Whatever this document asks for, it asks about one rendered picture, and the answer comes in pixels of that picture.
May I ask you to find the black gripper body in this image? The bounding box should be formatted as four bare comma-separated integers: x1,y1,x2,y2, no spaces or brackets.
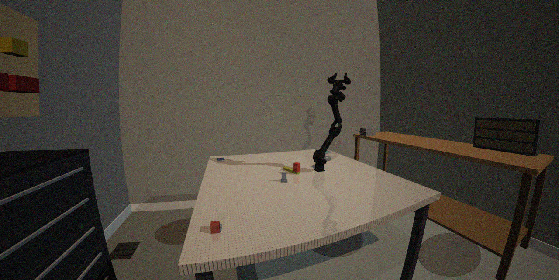
328,77,351,89

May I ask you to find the red block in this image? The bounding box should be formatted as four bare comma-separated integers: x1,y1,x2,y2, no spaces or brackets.
210,221,220,234

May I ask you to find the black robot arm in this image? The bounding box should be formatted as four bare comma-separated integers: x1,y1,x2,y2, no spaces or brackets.
313,86,345,172

